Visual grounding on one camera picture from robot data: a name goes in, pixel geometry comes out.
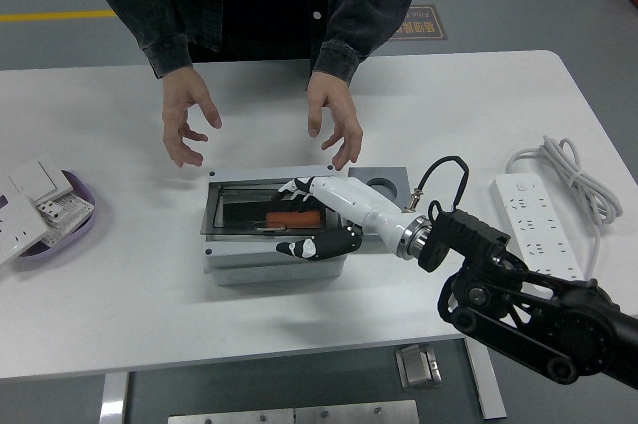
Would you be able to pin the person's right hand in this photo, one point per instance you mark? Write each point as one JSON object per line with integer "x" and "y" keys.
{"x": 177, "y": 105}

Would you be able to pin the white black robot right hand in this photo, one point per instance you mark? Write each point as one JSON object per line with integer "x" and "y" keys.
{"x": 359, "y": 199}

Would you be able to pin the person's left hand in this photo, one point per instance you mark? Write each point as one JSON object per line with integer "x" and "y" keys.
{"x": 339, "y": 105}

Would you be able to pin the orange cylinder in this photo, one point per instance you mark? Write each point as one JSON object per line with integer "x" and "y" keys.
{"x": 294, "y": 219}

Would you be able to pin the grey plastic junction box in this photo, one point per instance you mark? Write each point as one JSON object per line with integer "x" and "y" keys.
{"x": 274, "y": 272}

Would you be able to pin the person's right forearm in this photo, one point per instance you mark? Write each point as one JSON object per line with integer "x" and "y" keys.
{"x": 149, "y": 20}

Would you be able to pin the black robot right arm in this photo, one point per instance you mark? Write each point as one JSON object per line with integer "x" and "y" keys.
{"x": 473, "y": 237}

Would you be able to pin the person's left forearm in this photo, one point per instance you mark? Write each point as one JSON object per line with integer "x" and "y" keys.
{"x": 364, "y": 20}

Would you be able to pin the grey cube with round hole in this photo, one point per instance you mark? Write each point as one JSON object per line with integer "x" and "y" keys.
{"x": 361, "y": 173}

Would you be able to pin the brown floor sign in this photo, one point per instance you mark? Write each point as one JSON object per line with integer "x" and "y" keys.
{"x": 426, "y": 25}

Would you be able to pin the yellow floor tape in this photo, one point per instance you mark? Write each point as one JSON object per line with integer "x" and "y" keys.
{"x": 55, "y": 16}

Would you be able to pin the white perforated socket insert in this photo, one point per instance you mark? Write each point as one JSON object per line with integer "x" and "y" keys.
{"x": 70, "y": 214}

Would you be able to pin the purple plastic tray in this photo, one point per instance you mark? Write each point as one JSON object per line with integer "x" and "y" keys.
{"x": 75, "y": 239}

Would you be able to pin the white power strip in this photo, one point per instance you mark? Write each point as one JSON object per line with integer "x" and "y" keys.
{"x": 538, "y": 224}

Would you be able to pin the white table leg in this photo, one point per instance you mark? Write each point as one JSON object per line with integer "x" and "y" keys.
{"x": 113, "y": 399}
{"x": 488, "y": 389}

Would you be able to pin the white rocker switch plate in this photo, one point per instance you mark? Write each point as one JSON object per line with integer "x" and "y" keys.
{"x": 37, "y": 179}

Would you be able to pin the large white wall panel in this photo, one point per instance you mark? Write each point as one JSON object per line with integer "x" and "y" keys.
{"x": 17, "y": 229}

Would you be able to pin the grey metal base plate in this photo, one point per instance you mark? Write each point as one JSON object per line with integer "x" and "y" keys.
{"x": 294, "y": 414}

